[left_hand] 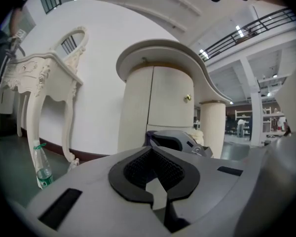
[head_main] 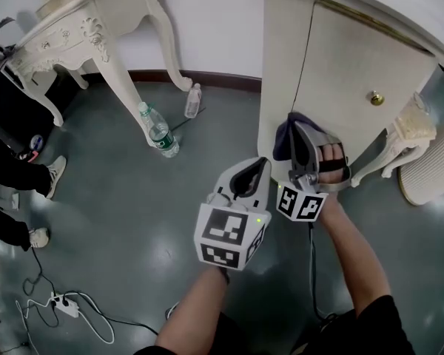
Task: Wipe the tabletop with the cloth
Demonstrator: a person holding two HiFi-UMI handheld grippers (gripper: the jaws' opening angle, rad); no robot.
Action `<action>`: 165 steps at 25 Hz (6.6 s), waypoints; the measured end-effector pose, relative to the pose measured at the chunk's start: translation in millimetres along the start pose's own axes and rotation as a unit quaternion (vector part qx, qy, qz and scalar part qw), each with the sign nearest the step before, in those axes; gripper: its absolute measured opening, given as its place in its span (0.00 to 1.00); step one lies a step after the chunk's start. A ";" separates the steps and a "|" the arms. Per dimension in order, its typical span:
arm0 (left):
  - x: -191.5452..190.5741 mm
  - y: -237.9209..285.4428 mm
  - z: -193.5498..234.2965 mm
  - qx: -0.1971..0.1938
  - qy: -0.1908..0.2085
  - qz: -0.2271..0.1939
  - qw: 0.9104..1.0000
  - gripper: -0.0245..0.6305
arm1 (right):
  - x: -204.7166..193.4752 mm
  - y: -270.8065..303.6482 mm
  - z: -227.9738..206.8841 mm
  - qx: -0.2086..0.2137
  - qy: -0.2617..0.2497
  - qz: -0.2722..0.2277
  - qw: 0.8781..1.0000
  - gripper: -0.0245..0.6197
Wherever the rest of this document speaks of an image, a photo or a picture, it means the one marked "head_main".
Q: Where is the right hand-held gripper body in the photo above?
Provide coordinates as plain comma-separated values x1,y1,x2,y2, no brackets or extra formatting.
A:
275,140,354,223

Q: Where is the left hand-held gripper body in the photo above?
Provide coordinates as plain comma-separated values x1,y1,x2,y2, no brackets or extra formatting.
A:
193,189,273,272

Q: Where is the dark blue cloth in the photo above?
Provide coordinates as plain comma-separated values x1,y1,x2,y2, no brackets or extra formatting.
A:
273,112,326,162

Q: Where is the person's left forearm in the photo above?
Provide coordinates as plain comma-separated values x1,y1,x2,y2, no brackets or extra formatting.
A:
155,266,230,351

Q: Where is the person's right forearm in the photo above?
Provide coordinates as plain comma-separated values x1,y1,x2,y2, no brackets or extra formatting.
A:
320,194,393,320

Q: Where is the cream white cabinet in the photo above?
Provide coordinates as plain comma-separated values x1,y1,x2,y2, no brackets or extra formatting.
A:
257,0,444,207

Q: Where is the person's right hand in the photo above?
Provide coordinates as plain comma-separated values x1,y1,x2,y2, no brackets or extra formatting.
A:
317,142,352,184

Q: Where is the thin black strip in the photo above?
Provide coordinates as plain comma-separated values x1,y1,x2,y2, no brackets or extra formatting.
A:
169,106,207,131

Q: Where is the large green-label water bottle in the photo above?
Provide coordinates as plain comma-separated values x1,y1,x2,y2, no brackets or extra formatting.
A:
138,101,180,158

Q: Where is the small red-label water bottle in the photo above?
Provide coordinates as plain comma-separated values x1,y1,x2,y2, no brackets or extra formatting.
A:
184,83,203,119

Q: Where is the person's left shoe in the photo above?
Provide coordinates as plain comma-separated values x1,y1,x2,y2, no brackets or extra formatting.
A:
165,300,181,320

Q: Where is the cream upholstered stool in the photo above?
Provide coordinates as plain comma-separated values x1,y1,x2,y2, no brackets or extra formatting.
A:
351,91,438,188

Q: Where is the person's black shirt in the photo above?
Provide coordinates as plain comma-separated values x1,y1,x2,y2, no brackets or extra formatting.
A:
132,294,417,355

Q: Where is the red and blue sneaker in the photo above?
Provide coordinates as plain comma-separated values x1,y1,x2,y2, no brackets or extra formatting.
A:
17,134,45,162

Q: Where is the ornate cream vanity table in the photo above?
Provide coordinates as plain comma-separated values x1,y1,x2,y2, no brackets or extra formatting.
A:
7,0,194,151

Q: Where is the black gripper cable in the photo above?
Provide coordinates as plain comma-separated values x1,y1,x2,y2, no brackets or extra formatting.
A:
307,220,337,323

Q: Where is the ribbed cream table pedestal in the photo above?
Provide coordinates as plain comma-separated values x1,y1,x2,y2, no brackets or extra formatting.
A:
397,112,444,206

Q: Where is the black floor cable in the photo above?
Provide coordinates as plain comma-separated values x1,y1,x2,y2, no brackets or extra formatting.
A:
64,290,160,336
24,248,56,299

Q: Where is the white power strip with cables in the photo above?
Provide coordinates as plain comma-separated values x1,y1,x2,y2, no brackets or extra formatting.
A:
16,294,115,355

